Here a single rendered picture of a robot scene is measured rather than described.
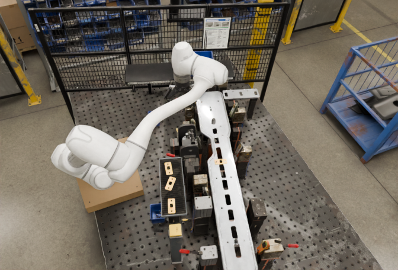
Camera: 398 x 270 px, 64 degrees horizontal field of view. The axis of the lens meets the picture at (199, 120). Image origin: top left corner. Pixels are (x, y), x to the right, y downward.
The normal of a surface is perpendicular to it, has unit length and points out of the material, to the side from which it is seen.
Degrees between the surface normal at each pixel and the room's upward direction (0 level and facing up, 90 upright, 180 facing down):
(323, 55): 0
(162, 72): 0
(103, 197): 49
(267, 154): 0
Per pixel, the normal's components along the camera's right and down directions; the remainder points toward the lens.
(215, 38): 0.11, 0.77
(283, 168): 0.04, -0.64
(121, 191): 0.31, 0.12
